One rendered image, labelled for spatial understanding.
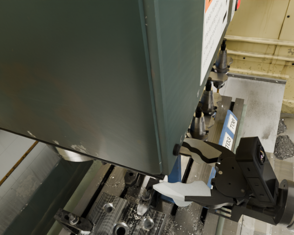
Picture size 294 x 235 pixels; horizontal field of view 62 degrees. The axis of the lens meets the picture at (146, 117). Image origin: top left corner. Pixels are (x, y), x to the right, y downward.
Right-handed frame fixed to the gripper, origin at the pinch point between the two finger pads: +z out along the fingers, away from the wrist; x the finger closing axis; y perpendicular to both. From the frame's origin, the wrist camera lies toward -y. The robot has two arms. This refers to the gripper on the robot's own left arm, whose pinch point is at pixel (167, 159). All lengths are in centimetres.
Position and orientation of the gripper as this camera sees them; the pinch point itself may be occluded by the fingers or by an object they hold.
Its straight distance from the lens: 43.8
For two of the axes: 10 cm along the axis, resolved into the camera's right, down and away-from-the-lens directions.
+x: 3.9, -6.9, 6.1
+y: 0.8, 6.9, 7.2
